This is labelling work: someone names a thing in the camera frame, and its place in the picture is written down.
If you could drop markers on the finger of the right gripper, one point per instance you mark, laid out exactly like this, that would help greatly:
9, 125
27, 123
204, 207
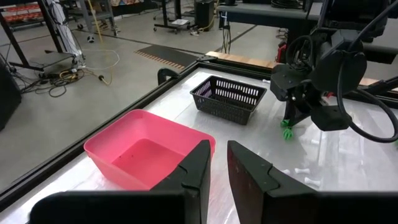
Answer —
331, 118
286, 82

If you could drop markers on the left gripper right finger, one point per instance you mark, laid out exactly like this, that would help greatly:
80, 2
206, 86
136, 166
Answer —
248, 180

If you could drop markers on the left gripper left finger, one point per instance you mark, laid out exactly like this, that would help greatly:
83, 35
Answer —
192, 174

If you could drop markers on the small white plastic bone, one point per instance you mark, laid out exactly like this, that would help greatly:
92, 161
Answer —
302, 170
311, 182
266, 81
286, 171

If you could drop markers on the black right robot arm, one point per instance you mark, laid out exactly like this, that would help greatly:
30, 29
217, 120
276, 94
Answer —
351, 15

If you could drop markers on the red black equipment box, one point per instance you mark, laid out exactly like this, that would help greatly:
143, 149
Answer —
281, 53

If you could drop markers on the light wooden table board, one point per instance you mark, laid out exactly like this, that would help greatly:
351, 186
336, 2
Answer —
242, 59

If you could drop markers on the pink plastic bin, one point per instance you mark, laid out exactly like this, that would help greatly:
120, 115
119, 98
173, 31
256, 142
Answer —
140, 155

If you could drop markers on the black slotted plastic basket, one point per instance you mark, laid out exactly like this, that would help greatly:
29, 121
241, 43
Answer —
224, 109

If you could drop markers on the grey desk with pole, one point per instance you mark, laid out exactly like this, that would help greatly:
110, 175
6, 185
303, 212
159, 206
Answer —
264, 14

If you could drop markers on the black computer tower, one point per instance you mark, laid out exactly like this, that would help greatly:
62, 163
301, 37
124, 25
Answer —
204, 15

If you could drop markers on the black orange-striped floor mat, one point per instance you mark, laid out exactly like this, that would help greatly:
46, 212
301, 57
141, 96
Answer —
171, 54

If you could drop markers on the small white paper sheet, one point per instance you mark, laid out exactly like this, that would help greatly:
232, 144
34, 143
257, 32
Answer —
180, 22

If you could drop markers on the black rolling stand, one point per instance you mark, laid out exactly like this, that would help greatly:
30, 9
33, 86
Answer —
164, 12

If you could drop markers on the black and white ball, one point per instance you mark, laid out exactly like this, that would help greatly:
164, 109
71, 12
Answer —
90, 39

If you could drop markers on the grey metal cart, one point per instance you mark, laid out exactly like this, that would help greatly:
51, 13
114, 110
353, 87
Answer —
110, 15

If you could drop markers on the yellow pole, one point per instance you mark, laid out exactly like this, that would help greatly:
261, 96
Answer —
95, 21

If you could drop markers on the black cabinet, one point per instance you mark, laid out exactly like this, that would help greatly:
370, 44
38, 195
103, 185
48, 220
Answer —
9, 99

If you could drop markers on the black metal stand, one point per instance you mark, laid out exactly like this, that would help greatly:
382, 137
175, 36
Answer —
51, 28

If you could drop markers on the red storage shelf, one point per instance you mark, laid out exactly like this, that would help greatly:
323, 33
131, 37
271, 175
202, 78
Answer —
21, 12

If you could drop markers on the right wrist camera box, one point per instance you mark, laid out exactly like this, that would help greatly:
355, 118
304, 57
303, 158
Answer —
342, 73

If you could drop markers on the black frame clamp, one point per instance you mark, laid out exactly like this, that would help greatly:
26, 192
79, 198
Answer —
164, 73

